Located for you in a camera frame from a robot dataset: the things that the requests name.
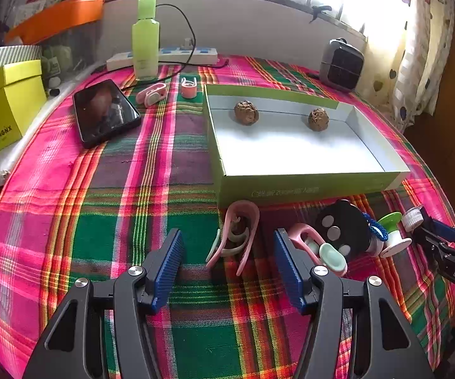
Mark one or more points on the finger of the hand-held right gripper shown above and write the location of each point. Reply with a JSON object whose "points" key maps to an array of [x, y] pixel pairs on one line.
{"points": [[444, 227], [432, 244]]}

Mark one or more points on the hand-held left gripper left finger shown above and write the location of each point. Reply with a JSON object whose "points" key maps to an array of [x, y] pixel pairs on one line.
{"points": [[168, 268]]}

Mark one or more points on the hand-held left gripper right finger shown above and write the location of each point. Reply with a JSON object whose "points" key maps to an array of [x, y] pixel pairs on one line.
{"points": [[288, 268]]}

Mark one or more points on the white bottle cap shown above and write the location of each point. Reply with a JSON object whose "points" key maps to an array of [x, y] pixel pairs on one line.
{"points": [[413, 218]]}

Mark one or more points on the pink clip with mint pad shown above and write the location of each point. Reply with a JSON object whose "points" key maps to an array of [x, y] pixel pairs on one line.
{"points": [[300, 231]]}

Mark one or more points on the green and white spool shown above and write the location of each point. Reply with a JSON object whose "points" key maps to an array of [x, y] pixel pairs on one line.
{"points": [[391, 221]]}

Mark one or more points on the black plastic device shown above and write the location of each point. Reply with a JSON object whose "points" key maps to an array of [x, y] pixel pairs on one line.
{"points": [[342, 229]]}

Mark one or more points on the pink clip with curved arms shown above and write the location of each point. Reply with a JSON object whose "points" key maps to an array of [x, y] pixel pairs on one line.
{"points": [[251, 213]]}

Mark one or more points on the green cardboard box tray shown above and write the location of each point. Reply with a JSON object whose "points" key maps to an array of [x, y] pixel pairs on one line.
{"points": [[290, 154]]}

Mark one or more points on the blue orange toy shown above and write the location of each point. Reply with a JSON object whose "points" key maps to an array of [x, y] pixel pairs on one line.
{"points": [[375, 227]]}

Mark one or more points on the plaid tablecloth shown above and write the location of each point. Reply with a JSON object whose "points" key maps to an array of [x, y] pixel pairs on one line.
{"points": [[93, 205]]}

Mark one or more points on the brown walnut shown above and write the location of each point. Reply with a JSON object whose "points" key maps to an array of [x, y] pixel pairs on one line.
{"points": [[245, 113], [318, 119]]}

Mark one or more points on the black smartphone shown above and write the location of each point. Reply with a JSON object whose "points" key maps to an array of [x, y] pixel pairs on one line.
{"points": [[105, 112]]}

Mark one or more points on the small pink clip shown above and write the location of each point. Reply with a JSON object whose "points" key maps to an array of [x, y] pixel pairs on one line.
{"points": [[188, 89]]}

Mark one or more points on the patterned curtain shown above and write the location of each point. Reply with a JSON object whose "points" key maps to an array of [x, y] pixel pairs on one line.
{"points": [[420, 47]]}

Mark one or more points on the grey space heater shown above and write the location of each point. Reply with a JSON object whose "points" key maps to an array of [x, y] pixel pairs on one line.
{"points": [[342, 65]]}

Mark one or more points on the white power strip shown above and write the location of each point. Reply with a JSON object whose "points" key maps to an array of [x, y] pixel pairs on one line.
{"points": [[204, 53]]}

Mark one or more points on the green plastic bottle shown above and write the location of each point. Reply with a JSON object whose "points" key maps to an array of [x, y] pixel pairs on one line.
{"points": [[145, 39]]}

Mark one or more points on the yellow cardboard box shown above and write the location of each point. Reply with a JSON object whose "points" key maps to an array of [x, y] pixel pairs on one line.
{"points": [[2, 106]]}

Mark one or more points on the clear plastic storage bin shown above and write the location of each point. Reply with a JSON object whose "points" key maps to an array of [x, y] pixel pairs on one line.
{"points": [[73, 55]]}

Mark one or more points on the black window latch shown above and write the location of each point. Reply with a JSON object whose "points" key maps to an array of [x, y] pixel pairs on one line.
{"points": [[318, 12]]}

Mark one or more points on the striped cardboard box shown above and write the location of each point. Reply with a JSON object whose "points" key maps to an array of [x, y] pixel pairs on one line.
{"points": [[10, 55]]}

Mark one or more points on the orange box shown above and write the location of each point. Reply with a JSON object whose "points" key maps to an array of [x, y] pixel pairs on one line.
{"points": [[54, 19]]}

